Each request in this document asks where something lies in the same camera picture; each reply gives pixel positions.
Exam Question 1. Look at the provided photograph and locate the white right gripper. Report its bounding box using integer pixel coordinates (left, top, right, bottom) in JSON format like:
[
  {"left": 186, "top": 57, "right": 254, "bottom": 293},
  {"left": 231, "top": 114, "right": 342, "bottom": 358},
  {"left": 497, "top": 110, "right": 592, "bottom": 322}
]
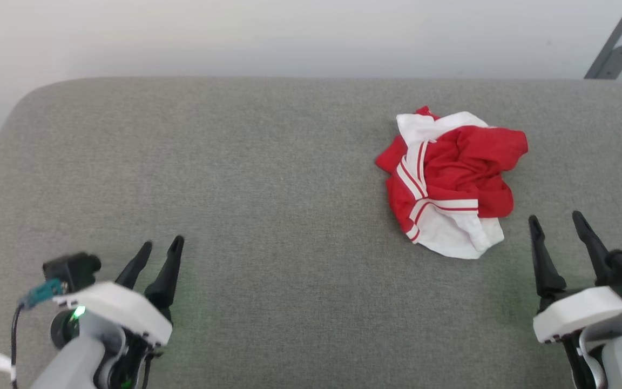
[{"left": 528, "top": 210, "right": 622, "bottom": 389}]

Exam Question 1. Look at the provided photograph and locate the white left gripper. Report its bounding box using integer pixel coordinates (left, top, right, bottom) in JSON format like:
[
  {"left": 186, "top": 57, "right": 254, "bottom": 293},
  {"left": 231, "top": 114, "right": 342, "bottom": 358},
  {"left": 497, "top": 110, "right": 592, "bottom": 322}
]
[{"left": 50, "top": 235, "right": 185, "bottom": 389}]

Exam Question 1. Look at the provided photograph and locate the red and white jersey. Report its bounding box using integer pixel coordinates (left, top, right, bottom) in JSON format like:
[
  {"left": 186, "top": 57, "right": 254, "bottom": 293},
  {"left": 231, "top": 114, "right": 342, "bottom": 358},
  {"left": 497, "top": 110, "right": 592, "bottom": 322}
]
[{"left": 375, "top": 106, "right": 529, "bottom": 260}]

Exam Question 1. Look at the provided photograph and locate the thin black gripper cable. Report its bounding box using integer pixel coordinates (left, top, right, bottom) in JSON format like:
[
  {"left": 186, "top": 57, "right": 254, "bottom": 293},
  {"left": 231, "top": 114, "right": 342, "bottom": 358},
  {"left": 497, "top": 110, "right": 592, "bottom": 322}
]
[{"left": 140, "top": 351, "right": 155, "bottom": 389}]

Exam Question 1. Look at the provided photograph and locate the teal left cable connector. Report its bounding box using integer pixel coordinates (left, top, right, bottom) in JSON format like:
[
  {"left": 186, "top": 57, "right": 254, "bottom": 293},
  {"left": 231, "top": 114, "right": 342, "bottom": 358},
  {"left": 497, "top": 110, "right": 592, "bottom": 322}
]
[{"left": 18, "top": 279, "right": 64, "bottom": 311}]

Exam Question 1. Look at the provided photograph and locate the thin black camera cable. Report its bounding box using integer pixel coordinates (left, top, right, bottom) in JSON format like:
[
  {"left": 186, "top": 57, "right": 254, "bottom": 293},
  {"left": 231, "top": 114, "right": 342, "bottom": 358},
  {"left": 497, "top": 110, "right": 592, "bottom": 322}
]
[{"left": 11, "top": 303, "right": 26, "bottom": 389}]

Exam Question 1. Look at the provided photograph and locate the grey metal bracket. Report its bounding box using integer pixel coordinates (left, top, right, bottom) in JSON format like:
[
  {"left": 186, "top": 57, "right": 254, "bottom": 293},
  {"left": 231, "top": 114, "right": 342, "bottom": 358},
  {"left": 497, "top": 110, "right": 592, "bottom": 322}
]
[{"left": 598, "top": 44, "right": 622, "bottom": 80}]

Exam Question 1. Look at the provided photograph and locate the grey metal frame bar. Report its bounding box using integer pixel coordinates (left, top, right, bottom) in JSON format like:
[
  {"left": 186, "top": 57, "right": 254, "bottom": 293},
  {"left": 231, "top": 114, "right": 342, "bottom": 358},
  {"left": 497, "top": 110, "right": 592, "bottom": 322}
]
[{"left": 584, "top": 0, "right": 622, "bottom": 80}]

